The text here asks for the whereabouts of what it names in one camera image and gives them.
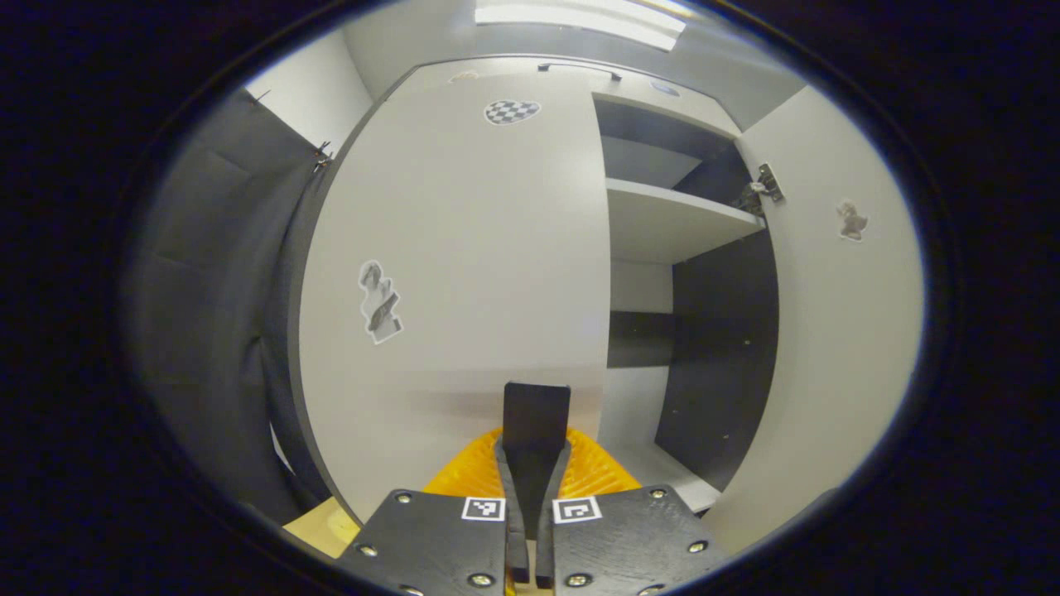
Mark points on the grey checker-sticker shoe cabinet door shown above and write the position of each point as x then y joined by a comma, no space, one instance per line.
464,248

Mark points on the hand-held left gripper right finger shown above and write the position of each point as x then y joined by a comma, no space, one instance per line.
629,542

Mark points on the black backdrop cloth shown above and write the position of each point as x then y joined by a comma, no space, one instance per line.
207,290

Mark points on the grey double-door shoe cabinet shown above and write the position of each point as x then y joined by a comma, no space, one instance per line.
720,348

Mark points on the grey cube-sticker shoe cabinet door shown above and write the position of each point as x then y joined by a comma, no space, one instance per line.
836,331

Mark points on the metal door hinge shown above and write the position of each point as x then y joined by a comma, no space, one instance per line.
762,189

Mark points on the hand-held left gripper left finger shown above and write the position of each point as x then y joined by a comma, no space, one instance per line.
431,546

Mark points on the long ceiling light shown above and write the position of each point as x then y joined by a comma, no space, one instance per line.
580,21

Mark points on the grey cabinet shelf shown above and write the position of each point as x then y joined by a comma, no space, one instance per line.
671,219

